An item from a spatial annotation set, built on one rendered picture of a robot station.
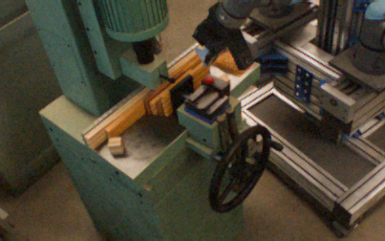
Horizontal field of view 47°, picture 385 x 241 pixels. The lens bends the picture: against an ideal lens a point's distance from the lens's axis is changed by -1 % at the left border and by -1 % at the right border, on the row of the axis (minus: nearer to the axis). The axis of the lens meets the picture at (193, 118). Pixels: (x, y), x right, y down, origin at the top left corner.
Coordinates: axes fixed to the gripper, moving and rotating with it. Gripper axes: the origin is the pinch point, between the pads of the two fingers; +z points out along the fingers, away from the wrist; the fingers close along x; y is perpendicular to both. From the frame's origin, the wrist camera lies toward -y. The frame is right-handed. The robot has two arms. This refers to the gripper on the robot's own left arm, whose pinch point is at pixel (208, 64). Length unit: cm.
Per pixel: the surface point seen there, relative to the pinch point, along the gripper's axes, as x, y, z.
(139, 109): 15.0, 7.0, 21.2
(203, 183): 7.4, -23.3, 42.6
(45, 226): 45, 15, 133
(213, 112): 7.8, -10.3, 3.7
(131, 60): 10.4, 18.0, 11.5
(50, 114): 28, 33, 51
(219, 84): -1.1, -5.4, 5.0
